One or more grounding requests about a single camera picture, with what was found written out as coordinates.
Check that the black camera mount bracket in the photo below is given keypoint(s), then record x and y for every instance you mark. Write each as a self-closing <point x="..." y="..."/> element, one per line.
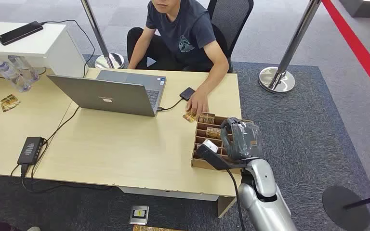
<point x="216" y="162"/>

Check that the chrome stanchion post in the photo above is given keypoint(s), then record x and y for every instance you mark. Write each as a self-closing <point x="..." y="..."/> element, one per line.
<point x="97" y="32"/>
<point x="295" y="38"/>

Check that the gold patterned card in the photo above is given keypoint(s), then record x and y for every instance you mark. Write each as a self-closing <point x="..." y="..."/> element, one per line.
<point x="189" y="117"/>
<point x="206" y="118"/>
<point x="10" y="103"/>
<point x="213" y="132"/>

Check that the white desk frame beam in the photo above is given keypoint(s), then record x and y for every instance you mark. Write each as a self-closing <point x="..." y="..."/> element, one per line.
<point x="169" y="193"/>

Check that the black mesh office chair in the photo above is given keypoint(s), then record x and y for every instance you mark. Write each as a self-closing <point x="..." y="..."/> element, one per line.
<point x="233" y="19"/>

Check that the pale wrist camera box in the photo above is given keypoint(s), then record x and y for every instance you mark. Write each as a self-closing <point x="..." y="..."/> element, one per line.
<point x="210" y="146"/>

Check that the silver floor socket box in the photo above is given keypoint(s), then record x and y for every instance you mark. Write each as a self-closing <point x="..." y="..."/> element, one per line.
<point x="139" y="214"/>

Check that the gold patterned flat object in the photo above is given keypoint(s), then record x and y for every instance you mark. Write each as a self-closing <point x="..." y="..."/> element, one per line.
<point x="153" y="229"/>

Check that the black smartphone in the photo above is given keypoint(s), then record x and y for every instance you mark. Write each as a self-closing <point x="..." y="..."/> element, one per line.
<point x="19" y="33"/>

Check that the dark grey platform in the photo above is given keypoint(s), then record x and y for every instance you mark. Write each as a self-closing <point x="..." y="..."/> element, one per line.
<point x="367" y="11"/>

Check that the grey laptop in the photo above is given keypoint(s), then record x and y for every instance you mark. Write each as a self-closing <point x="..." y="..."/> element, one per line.
<point x="108" y="95"/>

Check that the dark grey floor rug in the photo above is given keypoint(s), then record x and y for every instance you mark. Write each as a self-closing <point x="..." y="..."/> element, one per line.
<point x="300" y="134"/>

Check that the wooden card organizer box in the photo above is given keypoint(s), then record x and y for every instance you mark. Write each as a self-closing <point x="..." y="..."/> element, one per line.
<point x="204" y="164"/>

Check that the black stanchion post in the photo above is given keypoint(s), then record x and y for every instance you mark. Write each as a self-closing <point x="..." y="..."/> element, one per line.
<point x="341" y="204"/>

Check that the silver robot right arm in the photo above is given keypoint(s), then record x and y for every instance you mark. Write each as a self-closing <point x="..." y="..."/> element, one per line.
<point x="261" y="197"/>

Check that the clear plastic water bottle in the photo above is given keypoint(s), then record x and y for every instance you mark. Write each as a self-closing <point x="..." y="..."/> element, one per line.
<point x="28" y="71"/>
<point x="12" y="78"/>

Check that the black hub box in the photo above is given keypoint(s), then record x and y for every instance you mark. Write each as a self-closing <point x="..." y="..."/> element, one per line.
<point x="30" y="150"/>

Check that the person's right forearm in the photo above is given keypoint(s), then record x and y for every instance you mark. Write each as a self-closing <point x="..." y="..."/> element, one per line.
<point x="136" y="57"/>

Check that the person's left hand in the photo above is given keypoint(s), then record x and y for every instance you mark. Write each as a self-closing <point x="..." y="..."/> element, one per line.
<point x="198" y="103"/>

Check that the white cabinet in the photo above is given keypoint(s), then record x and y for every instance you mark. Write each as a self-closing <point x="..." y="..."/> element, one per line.
<point x="57" y="51"/>

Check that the small black external drive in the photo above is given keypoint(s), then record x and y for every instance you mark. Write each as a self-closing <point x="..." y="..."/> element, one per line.
<point x="187" y="93"/>

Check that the person's left forearm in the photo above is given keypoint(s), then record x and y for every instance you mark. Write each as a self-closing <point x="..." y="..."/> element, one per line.
<point x="215" y="75"/>

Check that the wooden desk leg panel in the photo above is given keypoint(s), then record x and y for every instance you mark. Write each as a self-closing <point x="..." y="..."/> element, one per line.
<point x="226" y="206"/>

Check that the red barrier belt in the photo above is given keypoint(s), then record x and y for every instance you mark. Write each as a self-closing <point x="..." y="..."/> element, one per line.
<point x="357" y="47"/>

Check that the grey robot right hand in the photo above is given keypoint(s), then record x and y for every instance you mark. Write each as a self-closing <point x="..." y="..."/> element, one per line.
<point x="242" y="140"/>

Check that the person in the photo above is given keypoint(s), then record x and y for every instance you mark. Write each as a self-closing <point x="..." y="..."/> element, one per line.
<point x="185" y="28"/>

